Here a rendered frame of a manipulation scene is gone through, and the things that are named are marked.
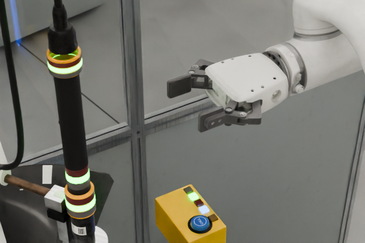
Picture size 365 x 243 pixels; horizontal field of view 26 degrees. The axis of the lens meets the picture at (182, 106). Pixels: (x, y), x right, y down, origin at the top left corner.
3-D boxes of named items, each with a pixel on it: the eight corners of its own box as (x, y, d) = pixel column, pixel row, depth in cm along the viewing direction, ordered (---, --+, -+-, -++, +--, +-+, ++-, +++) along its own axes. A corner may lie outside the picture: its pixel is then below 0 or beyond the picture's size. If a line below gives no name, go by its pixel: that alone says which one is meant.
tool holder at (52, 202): (43, 250, 122) (36, 205, 116) (67, 220, 127) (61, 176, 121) (93, 270, 119) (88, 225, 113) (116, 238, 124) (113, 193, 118)
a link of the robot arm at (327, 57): (303, 43, 119) (309, 100, 122) (371, 20, 124) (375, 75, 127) (271, 32, 126) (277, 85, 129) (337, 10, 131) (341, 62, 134)
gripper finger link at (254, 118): (277, 118, 115) (244, 129, 113) (250, 89, 121) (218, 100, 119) (278, 112, 115) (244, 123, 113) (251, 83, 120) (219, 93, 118)
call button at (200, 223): (187, 223, 178) (187, 218, 177) (203, 217, 179) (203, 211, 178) (196, 235, 175) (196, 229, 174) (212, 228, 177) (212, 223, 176)
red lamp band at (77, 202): (59, 200, 115) (58, 194, 114) (75, 181, 118) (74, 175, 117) (85, 209, 113) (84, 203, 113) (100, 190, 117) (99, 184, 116)
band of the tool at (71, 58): (42, 75, 101) (39, 56, 99) (60, 57, 104) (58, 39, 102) (71, 83, 99) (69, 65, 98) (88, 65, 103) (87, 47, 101)
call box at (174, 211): (155, 228, 190) (153, 197, 183) (191, 213, 194) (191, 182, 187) (188, 274, 179) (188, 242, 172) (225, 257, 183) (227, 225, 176)
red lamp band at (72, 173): (60, 173, 112) (60, 166, 111) (73, 158, 114) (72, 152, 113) (81, 180, 111) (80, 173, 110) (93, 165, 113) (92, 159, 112)
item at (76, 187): (62, 186, 113) (61, 180, 113) (74, 172, 116) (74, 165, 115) (82, 193, 112) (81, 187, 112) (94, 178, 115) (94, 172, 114)
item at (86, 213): (61, 212, 117) (60, 206, 116) (76, 193, 120) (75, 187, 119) (86, 222, 115) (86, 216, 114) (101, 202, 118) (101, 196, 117)
